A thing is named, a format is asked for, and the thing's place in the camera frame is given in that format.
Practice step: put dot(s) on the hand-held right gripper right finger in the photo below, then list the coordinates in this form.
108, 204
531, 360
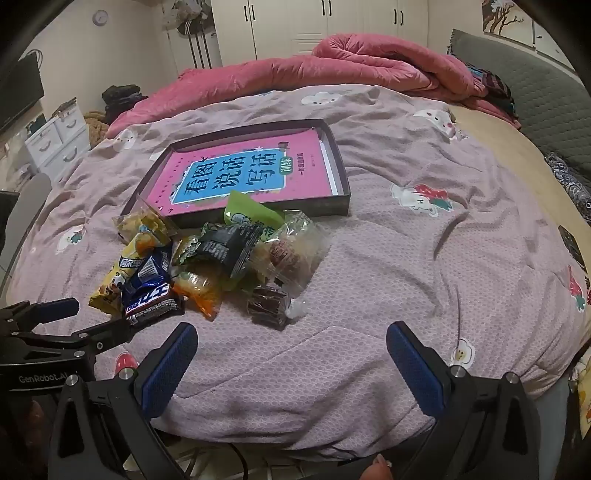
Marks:
415, 369

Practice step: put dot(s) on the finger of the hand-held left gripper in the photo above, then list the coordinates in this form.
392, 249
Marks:
57, 308
108, 334

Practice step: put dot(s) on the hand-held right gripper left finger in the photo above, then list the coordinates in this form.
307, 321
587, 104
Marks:
168, 369

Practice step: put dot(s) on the long yellow snack packet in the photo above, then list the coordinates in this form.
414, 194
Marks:
111, 286

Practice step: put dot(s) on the black chocolate bar wrapper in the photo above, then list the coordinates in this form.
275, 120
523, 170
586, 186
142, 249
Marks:
152, 304

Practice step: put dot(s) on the shiny blue snack packet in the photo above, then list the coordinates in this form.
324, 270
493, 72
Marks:
152, 267

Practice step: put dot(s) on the orange cracker packet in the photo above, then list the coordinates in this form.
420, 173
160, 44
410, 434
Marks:
198, 290

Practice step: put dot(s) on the clear meat floss cake packet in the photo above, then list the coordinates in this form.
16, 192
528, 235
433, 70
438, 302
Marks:
138, 224

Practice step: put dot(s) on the clear pastry packet gold label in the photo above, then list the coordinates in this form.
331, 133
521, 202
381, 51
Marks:
268, 307

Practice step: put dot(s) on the black green pea packet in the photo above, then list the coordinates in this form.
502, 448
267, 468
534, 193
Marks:
221, 247

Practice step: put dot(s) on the clear brown cake packet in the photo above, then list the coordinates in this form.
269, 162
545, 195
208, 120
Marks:
281, 254

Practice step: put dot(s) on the light green snack packet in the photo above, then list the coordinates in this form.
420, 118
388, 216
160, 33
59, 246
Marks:
244, 210

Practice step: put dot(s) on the dark grey shallow box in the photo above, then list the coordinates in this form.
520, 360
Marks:
314, 206

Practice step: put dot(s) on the lilac printed blanket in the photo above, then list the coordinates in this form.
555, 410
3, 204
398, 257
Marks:
369, 277

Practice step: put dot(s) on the grey chair back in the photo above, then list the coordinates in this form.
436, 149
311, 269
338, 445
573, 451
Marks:
27, 207

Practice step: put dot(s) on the white drawer cabinet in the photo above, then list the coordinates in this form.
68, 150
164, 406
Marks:
55, 147

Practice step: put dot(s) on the yellow printed cloth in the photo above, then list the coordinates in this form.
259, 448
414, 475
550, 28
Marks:
582, 397

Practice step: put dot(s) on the brown knitted cloth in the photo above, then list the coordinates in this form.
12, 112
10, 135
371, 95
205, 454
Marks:
96, 129

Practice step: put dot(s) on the pink and blue book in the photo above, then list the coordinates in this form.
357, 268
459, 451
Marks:
207, 161

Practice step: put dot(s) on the black television screen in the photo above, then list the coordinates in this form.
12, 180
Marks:
18, 97

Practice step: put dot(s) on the dark clothes pile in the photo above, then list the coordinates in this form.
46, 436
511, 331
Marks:
120, 101

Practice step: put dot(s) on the beige bed sheet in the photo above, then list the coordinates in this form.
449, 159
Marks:
508, 157

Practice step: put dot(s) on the dark patterned cloth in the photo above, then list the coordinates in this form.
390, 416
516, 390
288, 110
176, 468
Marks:
570, 184

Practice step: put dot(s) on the colourful striped clothing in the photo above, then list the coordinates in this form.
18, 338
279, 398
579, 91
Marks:
494, 87

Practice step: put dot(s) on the grey quilted headboard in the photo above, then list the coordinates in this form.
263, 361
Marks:
531, 92

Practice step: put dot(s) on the pink quilt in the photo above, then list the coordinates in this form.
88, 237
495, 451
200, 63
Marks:
369, 69

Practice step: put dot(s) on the white wardrobe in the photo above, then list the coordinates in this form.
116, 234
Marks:
277, 27

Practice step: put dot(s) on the round wall clock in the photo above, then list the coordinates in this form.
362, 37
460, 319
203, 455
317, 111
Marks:
100, 17

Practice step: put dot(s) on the tree wall picture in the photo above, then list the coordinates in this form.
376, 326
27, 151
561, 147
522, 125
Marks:
498, 18

